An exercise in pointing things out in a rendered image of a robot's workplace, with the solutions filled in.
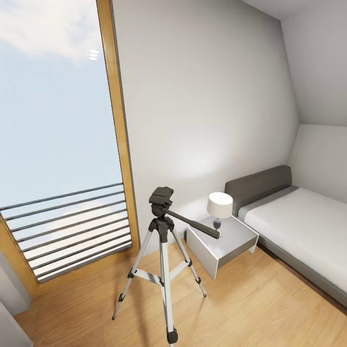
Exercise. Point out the desk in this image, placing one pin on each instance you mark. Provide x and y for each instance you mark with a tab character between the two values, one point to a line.
11	334

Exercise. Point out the table lamp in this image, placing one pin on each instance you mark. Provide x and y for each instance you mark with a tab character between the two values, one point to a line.
219	210

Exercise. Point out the bed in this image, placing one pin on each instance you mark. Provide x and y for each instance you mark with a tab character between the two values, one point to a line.
305	229

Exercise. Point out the camera tripod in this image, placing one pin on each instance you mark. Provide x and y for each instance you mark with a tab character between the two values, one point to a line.
161	203

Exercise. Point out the nightstand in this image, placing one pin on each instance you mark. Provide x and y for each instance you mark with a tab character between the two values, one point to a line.
235	238

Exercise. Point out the fixed window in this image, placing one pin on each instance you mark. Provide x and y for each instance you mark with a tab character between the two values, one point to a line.
66	196

